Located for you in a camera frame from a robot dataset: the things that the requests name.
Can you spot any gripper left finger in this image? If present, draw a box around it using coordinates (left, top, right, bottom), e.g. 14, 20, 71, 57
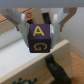
4, 8, 32, 50

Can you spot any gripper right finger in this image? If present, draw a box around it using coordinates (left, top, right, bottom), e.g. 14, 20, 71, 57
49, 7, 78, 45

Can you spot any purple block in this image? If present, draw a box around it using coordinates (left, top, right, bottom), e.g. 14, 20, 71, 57
27, 23, 55, 54

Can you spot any wooden drawer box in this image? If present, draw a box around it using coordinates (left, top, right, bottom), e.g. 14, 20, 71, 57
0, 8, 56, 36

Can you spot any wooden drawer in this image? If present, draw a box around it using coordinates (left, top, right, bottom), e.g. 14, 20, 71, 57
0, 31, 83, 84

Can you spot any black drawer handle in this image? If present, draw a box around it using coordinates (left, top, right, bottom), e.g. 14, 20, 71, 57
44, 54, 74, 84

